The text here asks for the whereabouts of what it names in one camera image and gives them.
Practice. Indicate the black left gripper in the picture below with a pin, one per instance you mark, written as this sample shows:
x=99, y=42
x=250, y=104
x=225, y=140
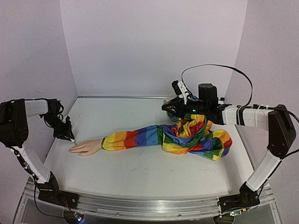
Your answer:
x=66, y=132

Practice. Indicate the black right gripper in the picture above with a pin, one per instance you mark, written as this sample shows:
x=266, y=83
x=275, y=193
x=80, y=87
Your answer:
x=181, y=106

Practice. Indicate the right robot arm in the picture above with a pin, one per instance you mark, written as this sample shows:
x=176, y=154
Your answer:
x=274, y=123

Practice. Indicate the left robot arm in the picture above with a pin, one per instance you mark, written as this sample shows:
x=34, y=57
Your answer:
x=14, y=131

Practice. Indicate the mannequin hand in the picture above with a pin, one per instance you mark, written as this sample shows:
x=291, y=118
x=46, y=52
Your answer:
x=87, y=148

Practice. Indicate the rainbow striped sleeve cloth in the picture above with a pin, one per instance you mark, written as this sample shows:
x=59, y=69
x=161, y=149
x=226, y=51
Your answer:
x=191, y=134

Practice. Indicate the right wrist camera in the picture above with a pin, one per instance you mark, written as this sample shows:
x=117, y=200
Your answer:
x=181, y=90

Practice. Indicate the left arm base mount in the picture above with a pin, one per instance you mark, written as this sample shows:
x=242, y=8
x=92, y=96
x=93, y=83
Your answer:
x=50, y=192

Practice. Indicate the aluminium front rail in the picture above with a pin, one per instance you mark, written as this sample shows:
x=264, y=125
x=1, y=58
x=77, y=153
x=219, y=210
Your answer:
x=264, y=210

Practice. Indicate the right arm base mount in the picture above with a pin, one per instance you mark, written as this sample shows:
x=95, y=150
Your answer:
x=245, y=199

